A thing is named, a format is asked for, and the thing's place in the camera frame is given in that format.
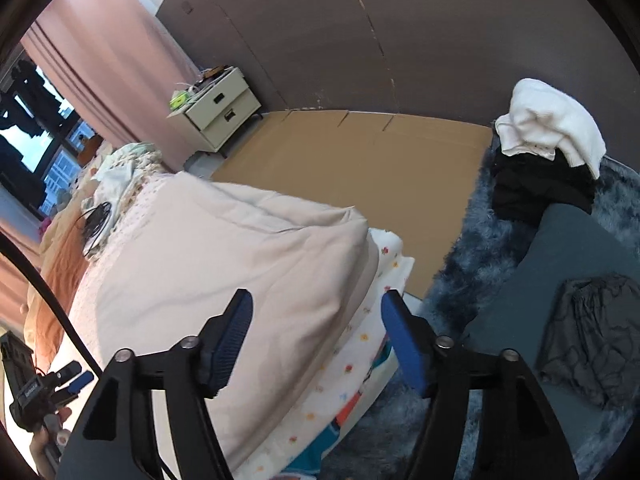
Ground brown cardboard sheet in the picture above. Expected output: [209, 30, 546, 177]
[210, 109, 496, 301]

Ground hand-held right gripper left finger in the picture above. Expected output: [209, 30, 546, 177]
[57, 287, 254, 480]

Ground person's left hand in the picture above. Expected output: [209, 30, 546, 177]
[30, 406, 75, 476]

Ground black clothes pile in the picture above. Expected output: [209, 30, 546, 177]
[491, 150, 598, 226]

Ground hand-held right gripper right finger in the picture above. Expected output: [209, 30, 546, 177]
[381, 289, 581, 480]

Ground bed with floral sheet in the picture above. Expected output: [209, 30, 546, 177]
[30, 145, 416, 480]

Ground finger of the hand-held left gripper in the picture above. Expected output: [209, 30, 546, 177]
[54, 371, 96, 407]
[49, 361, 83, 387]

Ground window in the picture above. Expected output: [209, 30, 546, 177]
[0, 45, 101, 221]

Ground white cloth pile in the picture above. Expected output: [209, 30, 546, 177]
[92, 142, 166, 211]

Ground brown plush toy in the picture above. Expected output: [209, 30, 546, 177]
[77, 135, 101, 161]

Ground black cable bundle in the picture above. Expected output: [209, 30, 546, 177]
[80, 201, 113, 258]

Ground orange-brown blanket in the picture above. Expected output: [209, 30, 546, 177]
[30, 210, 101, 371]

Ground beige jacket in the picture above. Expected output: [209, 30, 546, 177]
[90, 172, 381, 468]

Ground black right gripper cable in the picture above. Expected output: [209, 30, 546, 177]
[0, 237, 106, 376]

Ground cream nightstand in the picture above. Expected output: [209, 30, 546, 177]
[166, 66, 263, 153]

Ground white towel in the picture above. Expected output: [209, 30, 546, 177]
[495, 78, 607, 180]

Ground dark hanging clothes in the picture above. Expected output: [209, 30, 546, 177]
[0, 60, 66, 201]

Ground blue shaggy rug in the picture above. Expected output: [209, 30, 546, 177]
[320, 130, 640, 480]

